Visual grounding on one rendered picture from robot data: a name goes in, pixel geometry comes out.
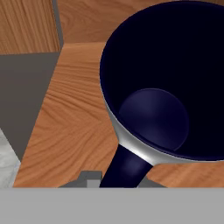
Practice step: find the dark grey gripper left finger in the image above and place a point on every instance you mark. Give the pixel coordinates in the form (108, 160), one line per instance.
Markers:
(91, 178)

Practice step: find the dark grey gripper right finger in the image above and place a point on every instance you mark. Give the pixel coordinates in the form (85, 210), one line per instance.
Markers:
(149, 183)

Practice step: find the dark navy mug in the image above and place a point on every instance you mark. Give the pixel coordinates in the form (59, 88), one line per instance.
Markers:
(163, 70)

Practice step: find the wooden cabinet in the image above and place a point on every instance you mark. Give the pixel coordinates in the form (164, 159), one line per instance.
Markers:
(73, 116)

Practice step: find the wooden cabinet door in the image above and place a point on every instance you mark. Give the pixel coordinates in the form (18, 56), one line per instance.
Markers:
(26, 26)

